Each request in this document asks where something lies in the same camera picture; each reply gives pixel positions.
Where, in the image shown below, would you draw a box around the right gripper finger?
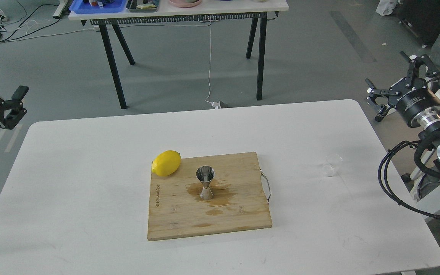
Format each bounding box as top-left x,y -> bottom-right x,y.
365,78 -> 401,117
400,52 -> 440,92

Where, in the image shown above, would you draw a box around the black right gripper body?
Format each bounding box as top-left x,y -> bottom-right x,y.
395,88 -> 440,128

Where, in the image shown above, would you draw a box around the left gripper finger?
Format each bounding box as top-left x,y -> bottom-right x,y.
0,86 -> 29,130

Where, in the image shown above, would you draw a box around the steel double jigger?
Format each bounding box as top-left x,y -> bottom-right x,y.
196,165 -> 215,200

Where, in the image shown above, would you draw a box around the small clear glass cup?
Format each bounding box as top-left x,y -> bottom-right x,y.
322,154 -> 344,176

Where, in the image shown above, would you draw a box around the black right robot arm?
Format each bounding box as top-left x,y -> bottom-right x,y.
365,52 -> 440,220

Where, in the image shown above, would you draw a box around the white plastic bag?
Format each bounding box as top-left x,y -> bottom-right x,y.
375,0 -> 404,16

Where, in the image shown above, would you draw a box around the blue plastic tray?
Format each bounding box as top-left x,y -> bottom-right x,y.
70,0 -> 127,15

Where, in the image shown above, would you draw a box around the dark tray with items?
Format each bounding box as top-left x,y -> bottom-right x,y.
125,0 -> 160,13

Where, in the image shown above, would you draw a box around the white background table black legs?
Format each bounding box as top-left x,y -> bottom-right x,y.
69,0 -> 289,109

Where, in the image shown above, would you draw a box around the yellow lemon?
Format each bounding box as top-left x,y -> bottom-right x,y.
151,150 -> 181,176

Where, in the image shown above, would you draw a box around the bamboo cutting board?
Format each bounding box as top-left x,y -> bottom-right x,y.
147,152 -> 273,241

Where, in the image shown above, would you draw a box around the pink plate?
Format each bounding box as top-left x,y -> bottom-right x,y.
169,0 -> 202,8

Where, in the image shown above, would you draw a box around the white hanging cable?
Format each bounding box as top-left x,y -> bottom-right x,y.
205,21 -> 222,109

